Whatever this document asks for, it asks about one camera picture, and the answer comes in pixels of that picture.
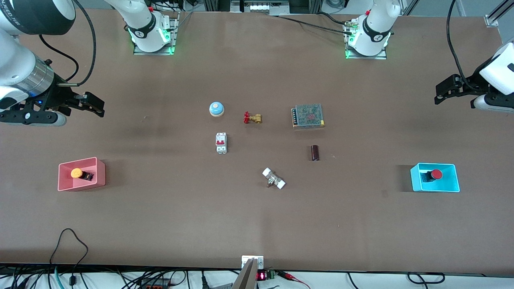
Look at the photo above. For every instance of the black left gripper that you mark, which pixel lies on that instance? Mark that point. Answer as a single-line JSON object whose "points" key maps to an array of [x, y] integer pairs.
{"points": [[468, 86]]}

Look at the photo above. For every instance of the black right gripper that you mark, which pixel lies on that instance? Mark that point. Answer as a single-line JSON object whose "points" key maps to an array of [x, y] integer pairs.
{"points": [[57, 97]]}

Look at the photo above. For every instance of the yellow push button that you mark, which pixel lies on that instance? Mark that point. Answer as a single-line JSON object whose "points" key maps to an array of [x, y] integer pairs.
{"points": [[76, 173]]}

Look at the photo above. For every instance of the red push button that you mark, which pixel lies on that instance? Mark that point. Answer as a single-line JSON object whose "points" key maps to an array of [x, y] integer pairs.
{"points": [[436, 174]]}

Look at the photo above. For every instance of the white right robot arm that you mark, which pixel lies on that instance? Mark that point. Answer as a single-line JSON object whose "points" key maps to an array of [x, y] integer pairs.
{"points": [[20, 60]]}

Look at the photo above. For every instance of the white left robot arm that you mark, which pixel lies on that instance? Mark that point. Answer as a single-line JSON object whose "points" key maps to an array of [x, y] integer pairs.
{"points": [[377, 28]]}

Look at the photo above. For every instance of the pink plastic bin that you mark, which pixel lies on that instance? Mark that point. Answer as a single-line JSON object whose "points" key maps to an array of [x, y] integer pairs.
{"points": [[100, 172]]}

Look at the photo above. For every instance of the cyan plastic bin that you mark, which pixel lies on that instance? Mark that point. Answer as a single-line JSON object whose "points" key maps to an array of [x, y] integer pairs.
{"points": [[415, 180]]}

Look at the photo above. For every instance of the blue call bell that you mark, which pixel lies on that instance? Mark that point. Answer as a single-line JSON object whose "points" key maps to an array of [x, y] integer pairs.
{"points": [[216, 109]]}

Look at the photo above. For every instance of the white circuit breaker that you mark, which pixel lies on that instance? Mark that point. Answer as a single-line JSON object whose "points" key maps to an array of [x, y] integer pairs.
{"points": [[221, 143]]}

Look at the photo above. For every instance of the metal mesh power supply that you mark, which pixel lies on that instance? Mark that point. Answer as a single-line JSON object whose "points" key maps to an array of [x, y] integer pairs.
{"points": [[309, 116]]}

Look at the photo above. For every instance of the brown cylindrical capacitor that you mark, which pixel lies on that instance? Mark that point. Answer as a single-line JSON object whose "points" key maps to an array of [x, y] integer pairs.
{"points": [[315, 153]]}

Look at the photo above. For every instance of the grey device with white lights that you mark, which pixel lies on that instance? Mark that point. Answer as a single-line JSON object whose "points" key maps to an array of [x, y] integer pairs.
{"points": [[259, 7]]}

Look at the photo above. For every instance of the metal fitting with white caps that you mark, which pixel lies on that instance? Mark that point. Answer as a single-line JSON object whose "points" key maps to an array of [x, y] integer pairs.
{"points": [[273, 178]]}

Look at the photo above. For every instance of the red digit display module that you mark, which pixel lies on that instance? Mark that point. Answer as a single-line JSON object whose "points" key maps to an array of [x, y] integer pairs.
{"points": [[262, 276]]}

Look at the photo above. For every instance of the red alligator clip lead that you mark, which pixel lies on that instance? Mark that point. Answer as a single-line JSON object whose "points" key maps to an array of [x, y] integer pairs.
{"points": [[291, 276]]}

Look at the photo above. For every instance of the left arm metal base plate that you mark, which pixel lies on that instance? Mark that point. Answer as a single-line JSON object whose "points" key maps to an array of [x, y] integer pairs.
{"points": [[381, 57]]}

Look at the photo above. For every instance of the aluminium frame post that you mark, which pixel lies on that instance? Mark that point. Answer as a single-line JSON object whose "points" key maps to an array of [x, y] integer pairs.
{"points": [[492, 20]]}

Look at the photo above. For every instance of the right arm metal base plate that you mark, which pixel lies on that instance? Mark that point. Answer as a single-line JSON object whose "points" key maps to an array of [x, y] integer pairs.
{"points": [[172, 48]]}

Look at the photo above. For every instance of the aluminium camera mount pole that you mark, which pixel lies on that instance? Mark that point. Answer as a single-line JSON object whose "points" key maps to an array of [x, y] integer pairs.
{"points": [[247, 277]]}

